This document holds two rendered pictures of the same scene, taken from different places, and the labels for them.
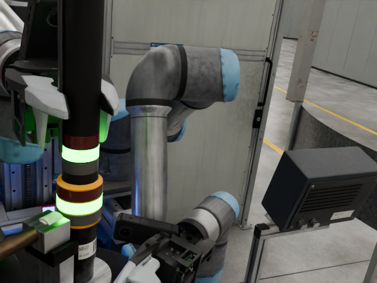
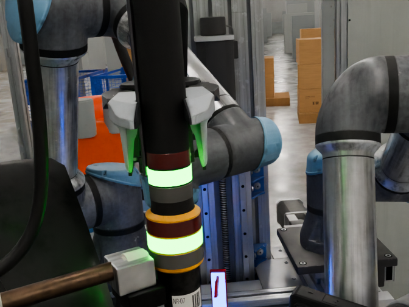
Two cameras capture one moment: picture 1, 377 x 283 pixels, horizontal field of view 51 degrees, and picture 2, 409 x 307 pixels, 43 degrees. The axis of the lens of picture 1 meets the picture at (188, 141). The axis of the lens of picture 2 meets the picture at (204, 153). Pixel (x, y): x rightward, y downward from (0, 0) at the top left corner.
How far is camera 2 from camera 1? 0.13 m
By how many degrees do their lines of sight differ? 31
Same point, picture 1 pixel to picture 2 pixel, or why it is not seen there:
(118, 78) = not seen: hidden behind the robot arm
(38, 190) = (238, 262)
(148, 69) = (342, 92)
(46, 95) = (120, 106)
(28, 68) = (130, 84)
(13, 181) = (207, 247)
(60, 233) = (140, 273)
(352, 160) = not seen: outside the picture
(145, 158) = (339, 213)
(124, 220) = (300, 295)
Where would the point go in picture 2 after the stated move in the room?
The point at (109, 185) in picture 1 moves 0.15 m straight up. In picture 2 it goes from (321, 259) to (321, 195)
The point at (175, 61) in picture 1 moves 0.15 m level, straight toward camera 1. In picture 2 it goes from (379, 77) to (356, 92)
